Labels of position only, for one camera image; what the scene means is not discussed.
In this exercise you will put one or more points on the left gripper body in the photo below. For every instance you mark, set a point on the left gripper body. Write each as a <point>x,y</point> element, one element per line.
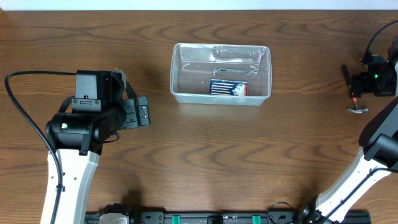
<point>121,116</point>

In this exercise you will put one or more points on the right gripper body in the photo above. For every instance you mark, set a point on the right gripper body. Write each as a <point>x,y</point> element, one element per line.
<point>383,82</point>

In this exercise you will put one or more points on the small claw hammer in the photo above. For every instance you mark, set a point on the small claw hammer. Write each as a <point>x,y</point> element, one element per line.
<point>356,108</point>

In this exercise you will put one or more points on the silver wrench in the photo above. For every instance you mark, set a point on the silver wrench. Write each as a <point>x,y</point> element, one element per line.
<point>230,70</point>

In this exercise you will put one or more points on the blue drill bit case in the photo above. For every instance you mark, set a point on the blue drill bit case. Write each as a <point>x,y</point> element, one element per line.
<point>228,87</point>

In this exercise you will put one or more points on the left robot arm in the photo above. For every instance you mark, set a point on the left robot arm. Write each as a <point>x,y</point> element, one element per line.
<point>77,141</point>

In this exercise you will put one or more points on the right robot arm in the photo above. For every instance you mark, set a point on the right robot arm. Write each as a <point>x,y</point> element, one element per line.
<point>377,155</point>

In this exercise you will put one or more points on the clear plastic container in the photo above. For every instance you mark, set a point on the clear plastic container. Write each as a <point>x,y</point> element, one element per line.
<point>191,66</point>

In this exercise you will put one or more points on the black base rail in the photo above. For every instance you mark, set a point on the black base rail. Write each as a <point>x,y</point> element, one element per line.
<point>119,214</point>

